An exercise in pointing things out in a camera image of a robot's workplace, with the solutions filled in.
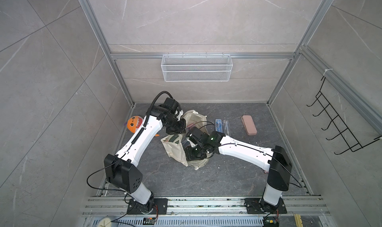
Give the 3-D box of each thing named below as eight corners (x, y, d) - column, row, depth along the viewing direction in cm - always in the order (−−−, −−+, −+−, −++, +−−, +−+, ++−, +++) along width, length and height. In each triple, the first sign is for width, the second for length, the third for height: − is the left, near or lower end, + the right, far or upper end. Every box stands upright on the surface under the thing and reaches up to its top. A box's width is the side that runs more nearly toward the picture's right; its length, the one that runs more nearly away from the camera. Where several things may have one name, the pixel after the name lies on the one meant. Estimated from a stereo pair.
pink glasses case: (245, 135, 103) (246, 133, 101) (241, 117, 114) (241, 115, 111) (256, 135, 103) (258, 133, 101) (251, 117, 114) (252, 115, 111)
